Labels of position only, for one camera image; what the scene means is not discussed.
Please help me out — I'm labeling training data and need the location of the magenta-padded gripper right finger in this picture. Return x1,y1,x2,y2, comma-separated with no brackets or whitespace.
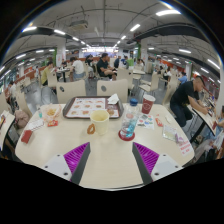
131,142,184,186

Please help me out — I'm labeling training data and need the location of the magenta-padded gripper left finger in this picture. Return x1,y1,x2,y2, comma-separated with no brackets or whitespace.
42,142,92,185

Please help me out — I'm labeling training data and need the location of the clear bottle with blue cap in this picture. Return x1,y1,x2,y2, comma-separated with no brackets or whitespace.
119,98,140,140

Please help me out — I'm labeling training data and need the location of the flat round red coaster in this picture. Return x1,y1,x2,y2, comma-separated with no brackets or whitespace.
117,129,136,142

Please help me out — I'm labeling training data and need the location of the clear wrapped leaflet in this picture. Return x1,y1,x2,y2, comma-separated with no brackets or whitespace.
162,124,179,143

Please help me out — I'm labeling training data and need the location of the colourful sticker sheet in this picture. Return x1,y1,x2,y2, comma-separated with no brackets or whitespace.
136,114,155,131

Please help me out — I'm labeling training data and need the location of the small red sauce packet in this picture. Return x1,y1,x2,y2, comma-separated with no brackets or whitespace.
154,117,164,128

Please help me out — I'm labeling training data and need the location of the white table sign, red print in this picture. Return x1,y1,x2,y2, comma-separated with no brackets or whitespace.
176,134,195,157

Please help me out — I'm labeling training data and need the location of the clear bag with fried food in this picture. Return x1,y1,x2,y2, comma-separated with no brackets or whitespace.
39,103,63,128

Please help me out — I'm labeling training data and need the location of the white printed card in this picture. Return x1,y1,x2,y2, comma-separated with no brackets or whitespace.
26,118,45,132

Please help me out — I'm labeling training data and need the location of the brown tray with paper liner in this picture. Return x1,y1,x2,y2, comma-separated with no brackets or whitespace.
62,96,125,120

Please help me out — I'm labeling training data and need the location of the red wallet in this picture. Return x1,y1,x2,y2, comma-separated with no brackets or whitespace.
20,129,34,145

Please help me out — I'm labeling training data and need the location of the red paper cup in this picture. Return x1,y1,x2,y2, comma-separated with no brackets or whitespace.
141,94,157,115

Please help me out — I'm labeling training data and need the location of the pink backpack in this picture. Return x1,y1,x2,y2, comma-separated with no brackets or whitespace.
13,109,30,129

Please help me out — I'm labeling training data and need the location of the beige chair with round hole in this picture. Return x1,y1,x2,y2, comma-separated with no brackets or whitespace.
96,78,129,104
55,79,87,104

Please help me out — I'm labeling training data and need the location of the white paper napkin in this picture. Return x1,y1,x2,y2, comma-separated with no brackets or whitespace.
107,93,120,105

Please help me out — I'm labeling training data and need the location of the person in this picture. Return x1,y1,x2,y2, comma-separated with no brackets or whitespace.
40,60,56,86
69,56,86,81
95,52,118,80
169,75,209,128

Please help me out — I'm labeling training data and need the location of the far beige chairs group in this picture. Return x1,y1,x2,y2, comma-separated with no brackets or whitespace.
116,66,181,101

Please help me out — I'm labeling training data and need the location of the ceiling strip lights group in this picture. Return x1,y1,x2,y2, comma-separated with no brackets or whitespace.
0,9,224,84

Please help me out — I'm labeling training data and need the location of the ceiling air conditioner unit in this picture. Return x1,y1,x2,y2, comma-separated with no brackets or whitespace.
68,19,89,31

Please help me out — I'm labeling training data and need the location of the cream mug with brown handle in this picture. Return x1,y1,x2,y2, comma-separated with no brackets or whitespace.
87,109,110,136

